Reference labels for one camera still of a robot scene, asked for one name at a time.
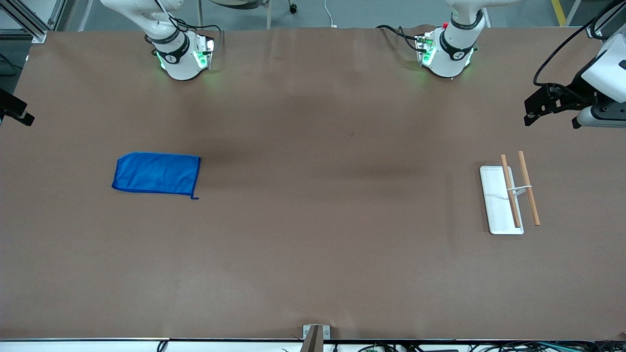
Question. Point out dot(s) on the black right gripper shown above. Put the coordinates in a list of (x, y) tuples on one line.
[(11, 108)]

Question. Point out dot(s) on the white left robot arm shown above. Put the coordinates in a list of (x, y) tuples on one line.
[(452, 54)]

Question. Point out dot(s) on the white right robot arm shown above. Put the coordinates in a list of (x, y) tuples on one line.
[(181, 63)]

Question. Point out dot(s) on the brown table cover sheet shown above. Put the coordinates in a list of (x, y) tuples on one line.
[(313, 244)]

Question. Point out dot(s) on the office chair base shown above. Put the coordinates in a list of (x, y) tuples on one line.
[(268, 14)]

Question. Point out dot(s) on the blue microfibre towel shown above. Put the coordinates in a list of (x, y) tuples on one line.
[(156, 173)]

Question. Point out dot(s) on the white rack rod bracket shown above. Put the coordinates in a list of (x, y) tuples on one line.
[(518, 189)]

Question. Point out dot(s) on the wooden rack rod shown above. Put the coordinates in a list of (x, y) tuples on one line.
[(529, 188), (510, 190)]

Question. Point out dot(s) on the metal table edge bracket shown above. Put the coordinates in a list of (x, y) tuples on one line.
[(313, 340)]

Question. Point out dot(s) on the white rack base tray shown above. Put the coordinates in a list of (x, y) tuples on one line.
[(496, 205)]

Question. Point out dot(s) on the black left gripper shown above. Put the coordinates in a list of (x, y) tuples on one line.
[(570, 96)]

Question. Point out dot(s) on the aluminium frame profile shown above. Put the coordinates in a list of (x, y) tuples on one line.
[(29, 24)]

